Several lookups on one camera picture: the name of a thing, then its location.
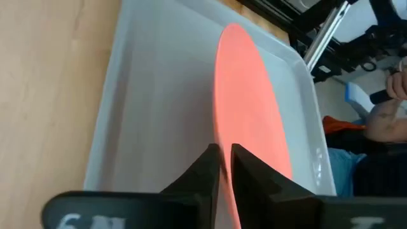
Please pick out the grey plastic tray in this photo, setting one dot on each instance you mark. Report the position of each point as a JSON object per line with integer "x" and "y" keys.
{"x": 165, "y": 111}

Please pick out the black metal table frame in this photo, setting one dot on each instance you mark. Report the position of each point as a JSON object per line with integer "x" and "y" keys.
{"x": 280, "y": 14}

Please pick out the pink round plate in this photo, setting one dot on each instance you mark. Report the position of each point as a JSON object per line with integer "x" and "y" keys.
{"x": 248, "y": 105}

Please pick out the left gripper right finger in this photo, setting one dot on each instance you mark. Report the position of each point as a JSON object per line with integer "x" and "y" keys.
{"x": 270, "y": 206}

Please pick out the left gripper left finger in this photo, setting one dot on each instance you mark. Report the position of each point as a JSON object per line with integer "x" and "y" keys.
{"x": 190, "y": 203}

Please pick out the black handheld device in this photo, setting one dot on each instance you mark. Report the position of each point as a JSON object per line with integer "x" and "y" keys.
{"x": 380, "y": 97}

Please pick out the white and blue pad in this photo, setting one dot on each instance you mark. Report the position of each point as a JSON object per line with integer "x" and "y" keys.
{"x": 356, "y": 95}

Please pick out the person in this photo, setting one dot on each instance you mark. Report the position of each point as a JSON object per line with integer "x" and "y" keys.
{"x": 381, "y": 171}

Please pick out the person's hand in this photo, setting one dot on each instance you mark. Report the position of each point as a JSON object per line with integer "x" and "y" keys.
{"x": 397, "y": 86}

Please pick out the silver aluminium rail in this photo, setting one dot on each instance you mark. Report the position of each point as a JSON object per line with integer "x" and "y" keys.
{"x": 324, "y": 35}

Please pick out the person's forearm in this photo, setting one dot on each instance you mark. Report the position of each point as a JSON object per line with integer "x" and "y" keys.
{"x": 384, "y": 122}

